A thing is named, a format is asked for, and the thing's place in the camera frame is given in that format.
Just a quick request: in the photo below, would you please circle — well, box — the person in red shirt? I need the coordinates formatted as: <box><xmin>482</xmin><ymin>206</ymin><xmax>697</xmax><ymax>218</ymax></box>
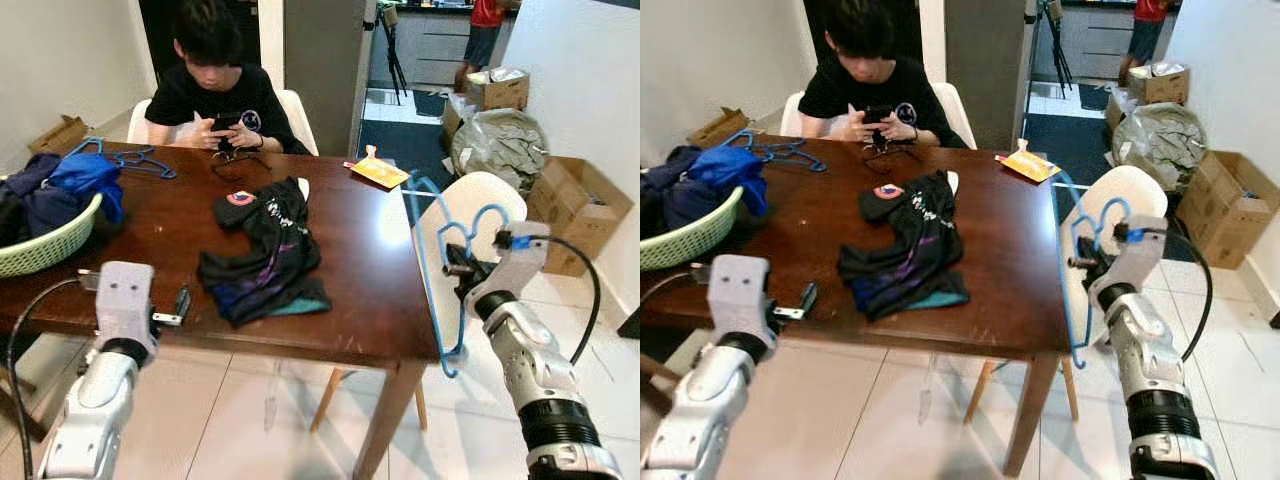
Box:
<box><xmin>455</xmin><ymin>0</ymin><xmax>521</xmax><ymax>91</ymax></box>
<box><xmin>1118</xmin><ymin>0</ymin><xmax>1181</xmax><ymax>86</ymax></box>

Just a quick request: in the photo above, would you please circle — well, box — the black t-shirt with red badge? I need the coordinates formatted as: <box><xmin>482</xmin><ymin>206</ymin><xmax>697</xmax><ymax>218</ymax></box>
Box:
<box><xmin>838</xmin><ymin>170</ymin><xmax>969</xmax><ymax>321</ymax></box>
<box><xmin>197</xmin><ymin>178</ymin><xmax>331</xmax><ymax>326</ymax></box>

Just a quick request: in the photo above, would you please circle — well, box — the person in black t-shirt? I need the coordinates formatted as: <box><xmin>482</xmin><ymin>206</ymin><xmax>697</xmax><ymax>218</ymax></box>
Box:
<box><xmin>797</xmin><ymin>0</ymin><xmax>971</xmax><ymax>151</ymax></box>
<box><xmin>145</xmin><ymin>0</ymin><xmax>311</xmax><ymax>156</ymax></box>

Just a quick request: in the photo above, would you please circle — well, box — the bright blue cloth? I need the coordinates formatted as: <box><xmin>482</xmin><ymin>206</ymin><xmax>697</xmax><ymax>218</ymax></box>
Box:
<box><xmin>690</xmin><ymin>147</ymin><xmax>769</xmax><ymax>216</ymax></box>
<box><xmin>48</xmin><ymin>152</ymin><xmax>126</xmax><ymax>226</ymax></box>

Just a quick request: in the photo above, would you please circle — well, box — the blue plastic hanger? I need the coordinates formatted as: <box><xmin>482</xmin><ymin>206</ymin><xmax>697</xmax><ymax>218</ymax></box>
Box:
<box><xmin>405</xmin><ymin>172</ymin><xmax>513</xmax><ymax>379</ymax></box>
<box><xmin>725</xmin><ymin>130</ymin><xmax>829</xmax><ymax>173</ymax></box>
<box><xmin>65</xmin><ymin>137</ymin><xmax>178</xmax><ymax>181</ymax></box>
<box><xmin>1050</xmin><ymin>168</ymin><xmax>1134</xmax><ymax>369</ymax></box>

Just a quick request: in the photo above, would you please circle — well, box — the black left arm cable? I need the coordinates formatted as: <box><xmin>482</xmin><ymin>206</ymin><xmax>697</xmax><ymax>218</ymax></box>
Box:
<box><xmin>640</xmin><ymin>270</ymin><xmax>711</xmax><ymax>311</ymax></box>
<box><xmin>5</xmin><ymin>278</ymin><xmax>101</xmax><ymax>480</ymax></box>

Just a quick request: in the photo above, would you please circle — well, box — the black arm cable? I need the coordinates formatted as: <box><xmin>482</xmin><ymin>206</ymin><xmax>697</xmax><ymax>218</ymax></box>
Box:
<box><xmin>497</xmin><ymin>232</ymin><xmax>601</xmax><ymax>366</ymax></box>
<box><xmin>1115</xmin><ymin>225</ymin><xmax>1214</xmax><ymax>363</ymax></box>
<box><xmin>5</xmin><ymin>278</ymin><xmax>101</xmax><ymax>480</ymax></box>
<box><xmin>640</xmin><ymin>270</ymin><xmax>711</xmax><ymax>311</ymax></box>

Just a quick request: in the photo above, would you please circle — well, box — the pale green laundry basket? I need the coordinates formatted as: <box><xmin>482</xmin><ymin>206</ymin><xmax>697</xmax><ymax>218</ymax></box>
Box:
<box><xmin>0</xmin><ymin>190</ymin><xmax>104</xmax><ymax>279</ymax></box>
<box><xmin>640</xmin><ymin>185</ymin><xmax>746</xmax><ymax>271</ymax></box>

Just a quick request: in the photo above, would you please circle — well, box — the grey plastic bag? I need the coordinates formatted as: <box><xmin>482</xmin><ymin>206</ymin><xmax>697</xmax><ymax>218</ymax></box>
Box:
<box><xmin>1112</xmin><ymin>102</ymin><xmax>1209</xmax><ymax>191</ymax></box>
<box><xmin>450</xmin><ymin>108</ymin><xmax>549</xmax><ymax>193</ymax></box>

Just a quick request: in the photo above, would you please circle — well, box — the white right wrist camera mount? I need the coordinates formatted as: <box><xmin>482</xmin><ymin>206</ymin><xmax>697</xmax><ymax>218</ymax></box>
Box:
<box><xmin>480</xmin><ymin>222</ymin><xmax>551</xmax><ymax>301</ymax></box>
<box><xmin>1095</xmin><ymin>215</ymin><xmax>1166</xmax><ymax>296</ymax></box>

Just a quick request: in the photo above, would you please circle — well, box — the white shell chair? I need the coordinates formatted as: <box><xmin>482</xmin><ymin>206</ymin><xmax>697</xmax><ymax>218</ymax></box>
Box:
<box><xmin>965</xmin><ymin>165</ymin><xmax>1169</xmax><ymax>426</ymax></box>
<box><xmin>128</xmin><ymin>90</ymin><xmax>319</xmax><ymax>156</ymax></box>
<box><xmin>780</xmin><ymin>83</ymin><xmax>979</xmax><ymax>151</ymax></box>
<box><xmin>310</xmin><ymin>172</ymin><xmax>529</xmax><ymax>433</ymax></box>

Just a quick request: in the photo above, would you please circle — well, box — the cardboard box with silver bag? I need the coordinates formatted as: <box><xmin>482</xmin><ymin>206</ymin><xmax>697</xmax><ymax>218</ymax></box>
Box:
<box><xmin>1125</xmin><ymin>62</ymin><xmax>1191</xmax><ymax>106</ymax></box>
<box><xmin>462</xmin><ymin>68</ymin><xmax>531</xmax><ymax>113</ymax></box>

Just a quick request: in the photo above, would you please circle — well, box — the black tripod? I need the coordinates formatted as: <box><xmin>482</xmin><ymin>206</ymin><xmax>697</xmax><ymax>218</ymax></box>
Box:
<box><xmin>1035</xmin><ymin>0</ymin><xmax>1073</xmax><ymax>96</ymax></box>
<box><xmin>378</xmin><ymin>0</ymin><xmax>409</xmax><ymax>101</ymax></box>

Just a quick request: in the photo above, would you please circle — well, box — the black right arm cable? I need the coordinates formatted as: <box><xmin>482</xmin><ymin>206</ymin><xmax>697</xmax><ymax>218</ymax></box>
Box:
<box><xmin>1115</xmin><ymin>225</ymin><xmax>1214</xmax><ymax>363</ymax></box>
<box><xmin>497</xmin><ymin>232</ymin><xmax>601</xmax><ymax>366</ymax></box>

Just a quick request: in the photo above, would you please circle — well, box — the small open cardboard box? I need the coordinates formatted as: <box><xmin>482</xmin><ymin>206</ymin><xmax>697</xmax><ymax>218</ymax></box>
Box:
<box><xmin>28</xmin><ymin>115</ymin><xmax>93</xmax><ymax>156</ymax></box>
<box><xmin>685</xmin><ymin>107</ymin><xmax>751</xmax><ymax>149</ymax></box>

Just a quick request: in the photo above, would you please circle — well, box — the yellow flat package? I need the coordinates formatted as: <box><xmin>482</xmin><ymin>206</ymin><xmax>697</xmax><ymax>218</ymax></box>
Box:
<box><xmin>995</xmin><ymin>138</ymin><xmax>1063</xmax><ymax>183</ymax></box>
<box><xmin>343</xmin><ymin>145</ymin><xmax>411</xmax><ymax>189</ymax></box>

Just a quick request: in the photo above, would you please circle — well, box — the large cardboard box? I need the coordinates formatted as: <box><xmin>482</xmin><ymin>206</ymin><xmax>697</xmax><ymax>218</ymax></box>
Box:
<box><xmin>1175</xmin><ymin>150</ymin><xmax>1280</xmax><ymax>269</ymax></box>
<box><xmin>525</xmin><ymin>155</ymin><xmax>634</xmax><ymax>278</ymax></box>

